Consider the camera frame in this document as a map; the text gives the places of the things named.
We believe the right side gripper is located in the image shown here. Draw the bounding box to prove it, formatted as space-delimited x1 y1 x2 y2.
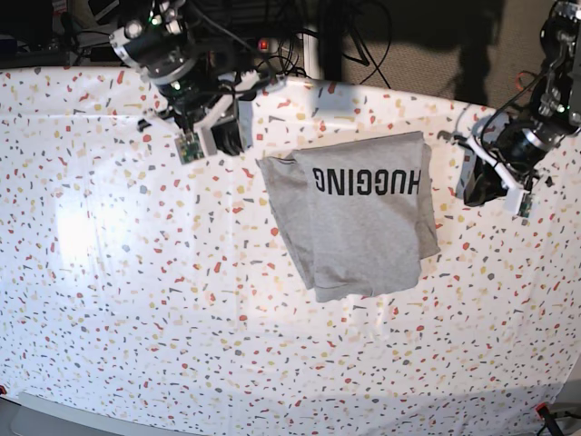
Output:
149 58 282 156

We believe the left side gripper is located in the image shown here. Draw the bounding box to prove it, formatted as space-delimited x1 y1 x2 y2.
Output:
438 111 563 207

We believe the grey T-shirt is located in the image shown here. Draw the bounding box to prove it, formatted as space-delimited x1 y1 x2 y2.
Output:
257 132 439 302

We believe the white power strip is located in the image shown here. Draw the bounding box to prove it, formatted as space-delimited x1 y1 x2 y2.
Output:
257 37 280 55

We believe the terrazzo pattern tablecloth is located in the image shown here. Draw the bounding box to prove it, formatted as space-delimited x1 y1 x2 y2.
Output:
1 68 580 435

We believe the red clamp bottom right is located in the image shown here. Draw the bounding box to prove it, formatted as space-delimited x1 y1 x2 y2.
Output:
535 403 564 436

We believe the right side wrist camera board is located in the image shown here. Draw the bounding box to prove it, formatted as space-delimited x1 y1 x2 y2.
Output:
175 132 205 164

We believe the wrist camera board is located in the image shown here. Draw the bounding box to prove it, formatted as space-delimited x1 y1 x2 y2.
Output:
175 132 205 164
504 188 536 219

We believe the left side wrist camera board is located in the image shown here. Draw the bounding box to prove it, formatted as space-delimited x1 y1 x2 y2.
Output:
504 188 536 219

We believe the grey table frame leg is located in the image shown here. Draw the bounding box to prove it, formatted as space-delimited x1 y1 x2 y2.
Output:
302 34 324 80

